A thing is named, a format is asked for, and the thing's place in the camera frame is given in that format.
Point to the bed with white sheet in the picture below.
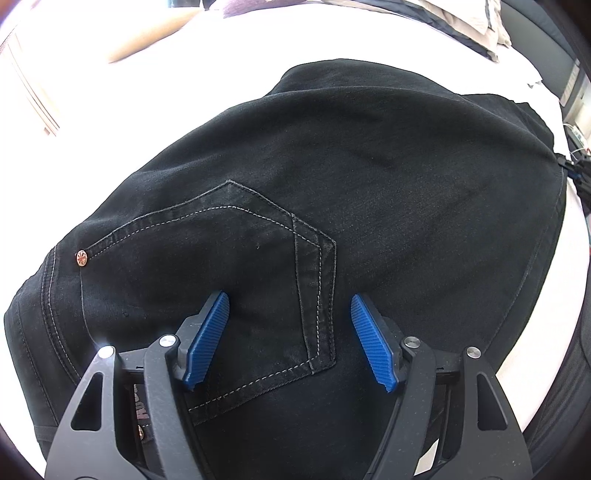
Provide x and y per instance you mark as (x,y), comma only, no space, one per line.
(184,92)

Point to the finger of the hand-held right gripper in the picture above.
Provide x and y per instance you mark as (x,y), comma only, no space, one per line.
(577,175)

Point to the grey bedside table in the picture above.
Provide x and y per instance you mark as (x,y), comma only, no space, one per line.
(572,87)

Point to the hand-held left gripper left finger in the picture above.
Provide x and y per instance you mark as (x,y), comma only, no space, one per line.
(205,341)

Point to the yellow pillow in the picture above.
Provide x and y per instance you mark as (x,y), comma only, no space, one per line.
(138,44)

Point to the beige and grey folded quilt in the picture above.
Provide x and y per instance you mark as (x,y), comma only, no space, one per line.
(461,23)

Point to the black denim pants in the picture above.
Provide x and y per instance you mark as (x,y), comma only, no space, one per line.
(369,184)

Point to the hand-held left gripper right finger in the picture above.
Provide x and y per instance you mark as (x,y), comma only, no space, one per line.
(374,341)

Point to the dark grey bed headboard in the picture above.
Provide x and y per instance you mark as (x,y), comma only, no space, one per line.
(535,41)

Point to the purple patterned pillow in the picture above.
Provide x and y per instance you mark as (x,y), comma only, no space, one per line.
(244,4)

